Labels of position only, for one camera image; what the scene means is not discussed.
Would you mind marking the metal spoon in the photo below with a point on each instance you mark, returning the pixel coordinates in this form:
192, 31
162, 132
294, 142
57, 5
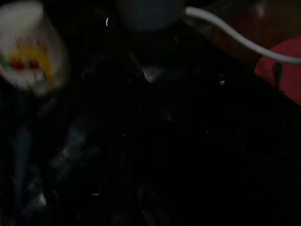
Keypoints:
277, 75

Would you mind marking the pink plate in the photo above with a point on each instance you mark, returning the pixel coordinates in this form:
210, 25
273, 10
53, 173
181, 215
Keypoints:
291, 75

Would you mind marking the grey water filter canister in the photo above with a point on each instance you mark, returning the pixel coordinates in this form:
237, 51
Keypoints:
150, 16

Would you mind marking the stainless steel sink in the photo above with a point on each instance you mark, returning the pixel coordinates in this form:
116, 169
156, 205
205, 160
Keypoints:
235, 54

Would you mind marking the white cartoon cat mug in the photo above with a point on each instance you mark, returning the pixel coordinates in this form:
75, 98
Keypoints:
30, 47

